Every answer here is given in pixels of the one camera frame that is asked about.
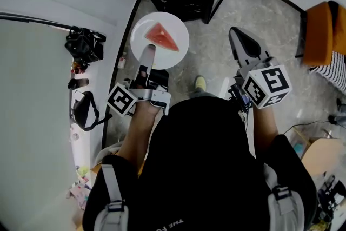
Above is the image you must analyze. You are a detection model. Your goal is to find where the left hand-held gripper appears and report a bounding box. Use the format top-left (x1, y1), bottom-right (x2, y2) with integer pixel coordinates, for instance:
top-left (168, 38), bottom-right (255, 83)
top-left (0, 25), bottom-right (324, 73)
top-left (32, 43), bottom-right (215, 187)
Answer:
top-left (107, 44), bottom-right (171, 117)

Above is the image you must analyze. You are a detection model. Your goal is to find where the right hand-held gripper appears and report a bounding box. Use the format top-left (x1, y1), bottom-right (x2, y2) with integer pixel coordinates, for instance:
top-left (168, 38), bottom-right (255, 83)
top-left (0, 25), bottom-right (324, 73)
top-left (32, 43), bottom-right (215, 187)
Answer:
top-left (229, 26), bottom-right (293, 110)

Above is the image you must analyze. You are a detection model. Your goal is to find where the red watermelon slice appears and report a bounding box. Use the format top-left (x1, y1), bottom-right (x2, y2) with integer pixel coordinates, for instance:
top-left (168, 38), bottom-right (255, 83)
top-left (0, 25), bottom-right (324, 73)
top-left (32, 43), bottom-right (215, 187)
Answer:
top-left (145, 22), bottom-right (180, 52)

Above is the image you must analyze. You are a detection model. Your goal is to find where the white plate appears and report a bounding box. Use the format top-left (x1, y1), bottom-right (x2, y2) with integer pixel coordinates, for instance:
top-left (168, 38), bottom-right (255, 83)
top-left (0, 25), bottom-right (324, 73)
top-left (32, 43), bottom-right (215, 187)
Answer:
top-left (130, 11), bottom-right (190, 70)

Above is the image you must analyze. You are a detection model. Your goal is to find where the person's left forearm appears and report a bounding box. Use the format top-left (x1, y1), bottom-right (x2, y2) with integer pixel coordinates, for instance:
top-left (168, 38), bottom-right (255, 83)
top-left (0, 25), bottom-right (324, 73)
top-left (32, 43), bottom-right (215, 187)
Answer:
top-left (117, 101), bottom-right (163, 171)

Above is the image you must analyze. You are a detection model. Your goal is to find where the person's right forearm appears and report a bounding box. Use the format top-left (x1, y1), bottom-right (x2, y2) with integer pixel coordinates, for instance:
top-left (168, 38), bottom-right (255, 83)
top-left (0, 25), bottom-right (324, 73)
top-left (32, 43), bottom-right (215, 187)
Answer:
top-left (252, 105), bottom-right (279, 163)

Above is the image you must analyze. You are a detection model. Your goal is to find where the small white red carton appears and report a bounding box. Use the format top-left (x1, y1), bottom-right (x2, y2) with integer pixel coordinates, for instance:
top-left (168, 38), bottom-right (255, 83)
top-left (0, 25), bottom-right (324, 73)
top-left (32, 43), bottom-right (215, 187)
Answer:
top-left (118, 52), bottom-right (128, 70)

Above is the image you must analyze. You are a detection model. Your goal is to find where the black screen device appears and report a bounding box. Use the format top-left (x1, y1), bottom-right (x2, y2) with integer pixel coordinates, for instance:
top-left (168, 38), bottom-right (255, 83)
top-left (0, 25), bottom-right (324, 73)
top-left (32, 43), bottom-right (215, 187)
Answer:
top-left (228, 77), bottom-right (254, 114)

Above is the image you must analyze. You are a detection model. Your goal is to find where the person's right yellow shoe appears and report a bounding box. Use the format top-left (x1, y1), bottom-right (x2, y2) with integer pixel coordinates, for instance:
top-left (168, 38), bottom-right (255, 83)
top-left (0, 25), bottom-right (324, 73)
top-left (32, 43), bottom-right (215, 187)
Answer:
top-left (194, 75), bottom-right (207, 91)

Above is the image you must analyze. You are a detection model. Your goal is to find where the black handbag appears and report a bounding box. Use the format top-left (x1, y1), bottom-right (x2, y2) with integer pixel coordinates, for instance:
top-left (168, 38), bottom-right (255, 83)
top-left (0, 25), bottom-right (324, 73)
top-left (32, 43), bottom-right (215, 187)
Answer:
top-left (64, 25), bottom-right (107, 64)

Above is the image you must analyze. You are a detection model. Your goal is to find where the person's right leg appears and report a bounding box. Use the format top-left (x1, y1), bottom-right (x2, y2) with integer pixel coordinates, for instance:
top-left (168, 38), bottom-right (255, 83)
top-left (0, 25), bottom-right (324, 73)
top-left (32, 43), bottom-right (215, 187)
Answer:
top-left (189, 88), bottom-right (217, 102)

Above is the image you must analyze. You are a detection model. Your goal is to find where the red snack packet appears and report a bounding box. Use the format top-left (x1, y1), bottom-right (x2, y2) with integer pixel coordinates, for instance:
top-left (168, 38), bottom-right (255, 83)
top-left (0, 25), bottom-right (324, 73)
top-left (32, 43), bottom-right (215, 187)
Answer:
top-left (71, 62), bottom-right (89, 74)

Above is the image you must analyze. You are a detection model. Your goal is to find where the black water bottle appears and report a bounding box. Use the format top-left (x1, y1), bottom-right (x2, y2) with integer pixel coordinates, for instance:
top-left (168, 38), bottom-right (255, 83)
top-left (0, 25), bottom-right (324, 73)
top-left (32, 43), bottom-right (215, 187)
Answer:
top-left (67, 77), bottom-right (90, 90)

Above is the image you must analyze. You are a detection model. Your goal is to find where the orange chair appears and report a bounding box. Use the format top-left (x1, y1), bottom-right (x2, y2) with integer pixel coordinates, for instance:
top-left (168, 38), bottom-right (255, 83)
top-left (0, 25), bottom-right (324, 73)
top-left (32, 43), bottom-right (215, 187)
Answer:
top-left (302, 0), bottom-right (346, 67)

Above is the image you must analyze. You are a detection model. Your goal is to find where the black sling bag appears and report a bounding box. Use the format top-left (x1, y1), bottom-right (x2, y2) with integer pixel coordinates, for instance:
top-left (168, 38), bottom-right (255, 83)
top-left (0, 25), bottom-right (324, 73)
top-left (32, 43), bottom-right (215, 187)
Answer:
top-left (71, 90), bottom-right (113, 132)

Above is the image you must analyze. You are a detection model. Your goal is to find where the black white striped cloth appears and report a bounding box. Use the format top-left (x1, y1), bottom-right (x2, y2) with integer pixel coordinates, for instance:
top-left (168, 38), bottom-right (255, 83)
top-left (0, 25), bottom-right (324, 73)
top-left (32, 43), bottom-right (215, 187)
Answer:
top-left (309, 51), bottom-right (346, 93)

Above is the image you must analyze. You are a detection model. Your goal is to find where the person's torso in black shirt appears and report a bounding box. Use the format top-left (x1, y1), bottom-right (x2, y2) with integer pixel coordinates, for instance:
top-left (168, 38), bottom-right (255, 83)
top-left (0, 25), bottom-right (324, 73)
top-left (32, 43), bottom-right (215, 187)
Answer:
top-left (82, 97), bottom-right (318, 231)

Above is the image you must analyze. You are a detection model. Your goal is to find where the wooden table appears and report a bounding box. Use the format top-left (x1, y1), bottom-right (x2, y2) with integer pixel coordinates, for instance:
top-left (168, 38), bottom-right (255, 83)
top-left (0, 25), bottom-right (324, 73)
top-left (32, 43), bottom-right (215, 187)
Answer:
top-left (301, 137), bottom-right (344, 179)

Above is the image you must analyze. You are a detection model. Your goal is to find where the pile of colourful packets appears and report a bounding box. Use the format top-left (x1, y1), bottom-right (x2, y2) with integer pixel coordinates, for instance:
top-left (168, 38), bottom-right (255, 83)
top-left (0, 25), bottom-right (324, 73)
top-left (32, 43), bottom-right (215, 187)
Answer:
top-left (67, 164), bottom-right (92, 212)

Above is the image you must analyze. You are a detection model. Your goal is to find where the black equipment clutter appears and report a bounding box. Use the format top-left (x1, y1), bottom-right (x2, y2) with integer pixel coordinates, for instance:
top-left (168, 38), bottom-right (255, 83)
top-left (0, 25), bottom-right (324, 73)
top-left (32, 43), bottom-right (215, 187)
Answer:
top-left (316, 174), bottom-right (346, 231)

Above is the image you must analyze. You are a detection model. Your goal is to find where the black floor cable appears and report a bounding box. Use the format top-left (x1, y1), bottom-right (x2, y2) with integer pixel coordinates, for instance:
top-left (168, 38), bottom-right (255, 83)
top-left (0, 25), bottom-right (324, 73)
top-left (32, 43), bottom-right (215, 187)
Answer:
top-left (282, 119), bottom-right (337, 136)

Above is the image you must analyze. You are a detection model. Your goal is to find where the grey backpack strap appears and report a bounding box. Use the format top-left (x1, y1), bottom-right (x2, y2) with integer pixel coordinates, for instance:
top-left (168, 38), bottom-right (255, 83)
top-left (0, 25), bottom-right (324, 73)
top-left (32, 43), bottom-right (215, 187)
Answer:
top-left (93, 164), bottom-right (129, 231)
top-left (263, 163), bottom-right (306, 231)

